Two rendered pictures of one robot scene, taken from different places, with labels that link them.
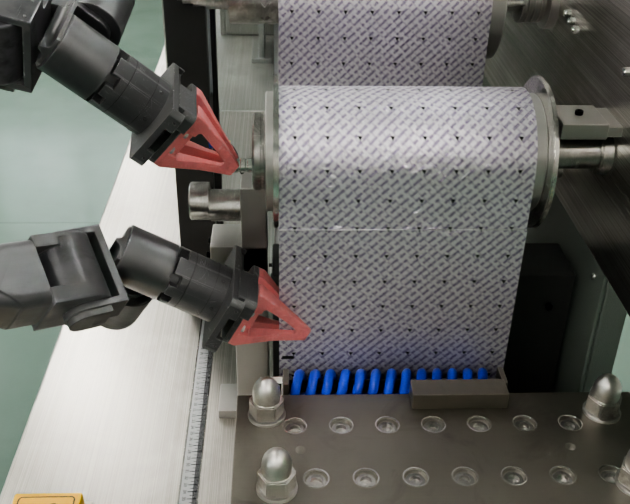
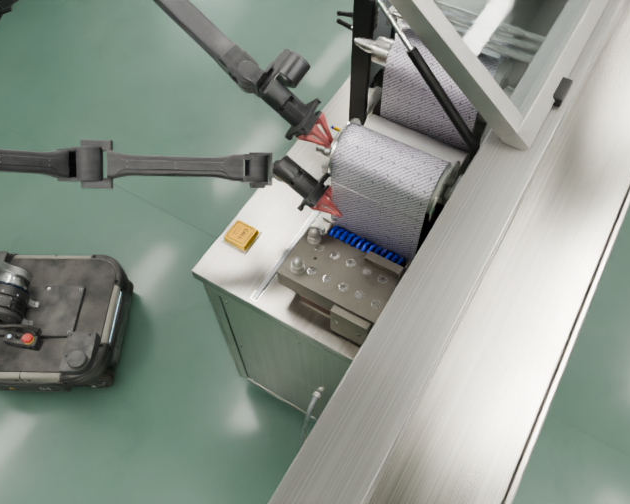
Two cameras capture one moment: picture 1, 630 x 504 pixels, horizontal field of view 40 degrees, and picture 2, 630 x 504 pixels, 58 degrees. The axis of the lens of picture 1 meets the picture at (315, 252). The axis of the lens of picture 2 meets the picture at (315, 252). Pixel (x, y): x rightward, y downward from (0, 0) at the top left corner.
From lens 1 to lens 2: 79 cm
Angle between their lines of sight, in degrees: 36
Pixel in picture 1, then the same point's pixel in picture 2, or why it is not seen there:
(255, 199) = not seen: hidden behind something
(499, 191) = (412, 206)
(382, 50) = (426, 105)
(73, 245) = (258, 160)
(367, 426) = (343, 260)
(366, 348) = (362, 230)
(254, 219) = not seen: hidden behind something
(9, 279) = (230, 169)
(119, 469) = (277, 224)
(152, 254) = (286, 171)
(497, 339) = (411, 251)
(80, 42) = (272, 94)
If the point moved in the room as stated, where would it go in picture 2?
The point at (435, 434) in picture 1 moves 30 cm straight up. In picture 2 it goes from (363, 275) to (371, 202)
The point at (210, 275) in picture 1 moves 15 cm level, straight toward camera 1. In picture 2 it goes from (306, 185) to (277, 231)
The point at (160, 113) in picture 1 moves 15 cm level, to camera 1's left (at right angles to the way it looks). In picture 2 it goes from (298, 125) to (245, 99)
